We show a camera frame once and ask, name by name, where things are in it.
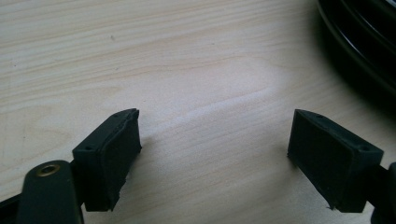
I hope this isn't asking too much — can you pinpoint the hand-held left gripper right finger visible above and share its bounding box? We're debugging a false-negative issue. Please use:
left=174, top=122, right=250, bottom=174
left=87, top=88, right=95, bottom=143
left=287, top=108, right=385, bottom=215

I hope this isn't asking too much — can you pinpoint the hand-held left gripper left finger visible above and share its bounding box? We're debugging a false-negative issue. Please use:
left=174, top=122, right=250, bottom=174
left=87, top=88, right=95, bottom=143
left=72, top=107, right=143, bottom=213

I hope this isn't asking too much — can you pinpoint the black round plate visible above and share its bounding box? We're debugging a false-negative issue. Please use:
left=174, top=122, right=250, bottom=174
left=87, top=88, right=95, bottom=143
left=316, top=0, right=396, bottom=105

